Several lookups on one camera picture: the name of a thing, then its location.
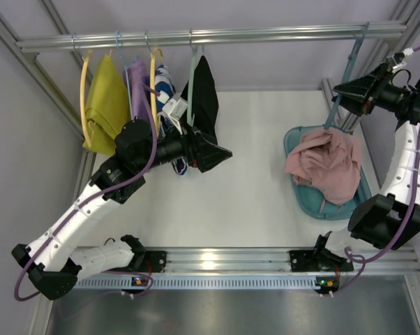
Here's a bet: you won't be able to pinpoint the blue-grey plastic hanger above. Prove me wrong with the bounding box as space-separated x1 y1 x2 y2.
323 22 370 130

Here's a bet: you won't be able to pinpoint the pink trousers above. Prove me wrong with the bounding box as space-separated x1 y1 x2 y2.
283 128 362 213

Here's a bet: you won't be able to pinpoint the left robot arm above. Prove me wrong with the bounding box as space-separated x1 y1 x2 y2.
11 119 233 301

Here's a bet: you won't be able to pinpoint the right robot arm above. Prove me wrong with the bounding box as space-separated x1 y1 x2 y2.
333 63 420 264

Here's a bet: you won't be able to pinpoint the black trousers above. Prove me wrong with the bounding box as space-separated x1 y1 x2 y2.
192 56 219 139

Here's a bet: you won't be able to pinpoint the blue white patterned trousers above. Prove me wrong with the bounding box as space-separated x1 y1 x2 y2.
155 64 188 176

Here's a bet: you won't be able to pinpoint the olive yellow trousers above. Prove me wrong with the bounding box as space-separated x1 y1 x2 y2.
85 54 130 156

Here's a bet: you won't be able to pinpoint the purple trousers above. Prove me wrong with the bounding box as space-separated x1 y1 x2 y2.
129 59 151 121

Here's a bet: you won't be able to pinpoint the pale yellow hanger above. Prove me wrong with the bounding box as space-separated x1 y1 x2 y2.
79 50 96 152

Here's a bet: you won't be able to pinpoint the teal plastic basin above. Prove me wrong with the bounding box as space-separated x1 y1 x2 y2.
283 126 371 221

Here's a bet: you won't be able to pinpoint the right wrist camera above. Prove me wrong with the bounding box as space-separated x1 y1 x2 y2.
387 47 414 72

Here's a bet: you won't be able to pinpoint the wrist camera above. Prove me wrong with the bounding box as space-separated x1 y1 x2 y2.
159 94 188 135
387 47 414 72

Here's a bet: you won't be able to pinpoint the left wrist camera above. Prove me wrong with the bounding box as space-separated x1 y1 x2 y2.
159 94 188 135

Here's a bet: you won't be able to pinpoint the aluminium hanging rail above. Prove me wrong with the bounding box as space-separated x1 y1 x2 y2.
16 21 407 53

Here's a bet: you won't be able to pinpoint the light blue wire hanger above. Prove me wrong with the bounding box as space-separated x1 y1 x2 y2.
114 30 137 120

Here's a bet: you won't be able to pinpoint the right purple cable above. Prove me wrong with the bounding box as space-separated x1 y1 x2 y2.
323 38 420 297

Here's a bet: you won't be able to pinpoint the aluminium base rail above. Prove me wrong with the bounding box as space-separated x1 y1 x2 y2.
44 246 420 276

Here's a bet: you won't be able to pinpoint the slotted cable duct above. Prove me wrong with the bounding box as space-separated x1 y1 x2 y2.
75 274 336 290

